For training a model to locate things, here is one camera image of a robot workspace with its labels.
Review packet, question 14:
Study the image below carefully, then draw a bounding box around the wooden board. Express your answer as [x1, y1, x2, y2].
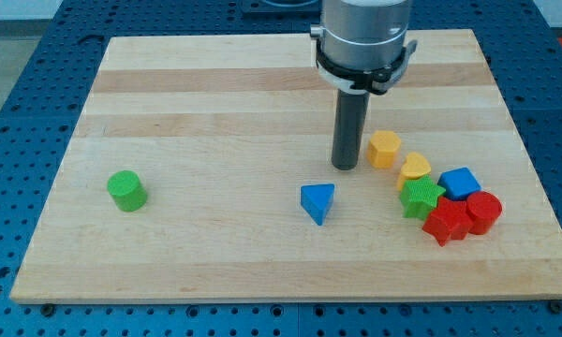
[10, 29, 562, 304]

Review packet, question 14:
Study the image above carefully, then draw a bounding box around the green cylinder block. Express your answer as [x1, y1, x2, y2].
[107, 170, 148, 212]

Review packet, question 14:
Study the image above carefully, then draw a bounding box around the yellow heart block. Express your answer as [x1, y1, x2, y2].
[396, 152, 432, 191]

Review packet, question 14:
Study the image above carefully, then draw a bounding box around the red cylinder block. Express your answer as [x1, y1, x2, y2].
[466, 191, 502, 235]

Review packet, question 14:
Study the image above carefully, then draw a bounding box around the blue triangle block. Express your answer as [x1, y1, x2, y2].
[300, 183, 335, 226]

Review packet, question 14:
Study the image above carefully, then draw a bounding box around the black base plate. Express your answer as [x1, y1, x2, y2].
[237, 0, 321, 16]

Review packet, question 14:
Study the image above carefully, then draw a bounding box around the red star block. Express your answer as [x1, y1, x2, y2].
[422, 197, 474, 246]

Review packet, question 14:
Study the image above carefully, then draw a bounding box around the green star block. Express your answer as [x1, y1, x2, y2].
[399, 175, 446, 221]

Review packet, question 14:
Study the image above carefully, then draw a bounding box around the yellow hexagon block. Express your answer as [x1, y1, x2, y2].
[366, 130, 401, 169]

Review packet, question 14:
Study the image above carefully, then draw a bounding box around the blue cube block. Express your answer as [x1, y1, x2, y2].
[437, 167, 481, 201]

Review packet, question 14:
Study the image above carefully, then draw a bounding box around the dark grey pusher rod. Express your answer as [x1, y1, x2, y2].
[332, 90, 369, 170]

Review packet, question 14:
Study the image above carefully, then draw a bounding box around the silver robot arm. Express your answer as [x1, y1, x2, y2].
[310, 0, 417, 170]

